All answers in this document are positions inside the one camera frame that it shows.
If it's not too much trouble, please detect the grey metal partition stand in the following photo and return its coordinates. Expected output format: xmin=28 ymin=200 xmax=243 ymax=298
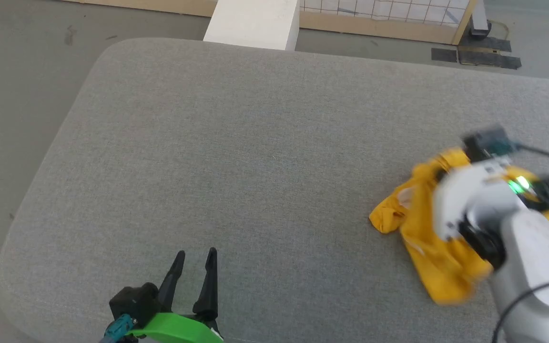
xmin=470 ymin=0 xmax=492 ymax=40

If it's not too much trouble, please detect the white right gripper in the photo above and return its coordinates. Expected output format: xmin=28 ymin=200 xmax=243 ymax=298
xmin=434 ymin=159 xmax=549 ymax=242

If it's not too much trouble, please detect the camera cable teal plug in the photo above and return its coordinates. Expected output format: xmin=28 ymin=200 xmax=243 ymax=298
xmin=102 ymin=314 xmax=138 ymax=343
xmin=491 ymin=130 xmax=549 ymax=166

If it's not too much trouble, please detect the right camera cable teal plug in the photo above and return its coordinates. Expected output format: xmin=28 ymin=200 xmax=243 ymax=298
xmin=491 ymin=130 xmax=549 ymax=166

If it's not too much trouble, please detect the left camera cable teal plug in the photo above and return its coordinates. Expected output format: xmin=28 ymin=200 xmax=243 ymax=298
xmin=102 ymin=314 xmax=138 ymax=343

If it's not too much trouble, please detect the lemon-print grid cloth partition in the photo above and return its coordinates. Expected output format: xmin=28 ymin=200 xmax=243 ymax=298
xmin=299 ymin=0 xmax=471 ymax=25

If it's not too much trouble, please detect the yellow cat-face t-shirt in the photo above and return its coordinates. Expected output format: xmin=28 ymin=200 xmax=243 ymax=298
xmin=369 ymin=147 xmax=549 ymax=306

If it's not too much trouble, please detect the white rectangular block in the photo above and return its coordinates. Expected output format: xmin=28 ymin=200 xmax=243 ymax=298
xmin=203 ymin=0 xmax=301 ymax=52

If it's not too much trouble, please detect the small black floor tape patch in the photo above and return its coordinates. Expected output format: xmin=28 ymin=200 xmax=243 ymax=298
xmin=430 ymin=47 xmax=459 ymax=63

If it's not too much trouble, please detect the large black floor tape patch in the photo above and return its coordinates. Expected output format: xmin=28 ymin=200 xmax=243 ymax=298
xmin=457 ymin=35 xmax=522 ymax=70

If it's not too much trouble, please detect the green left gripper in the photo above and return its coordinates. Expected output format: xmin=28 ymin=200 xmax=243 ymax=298
xmin=127 ymin=247 xmax=224 ymax=343

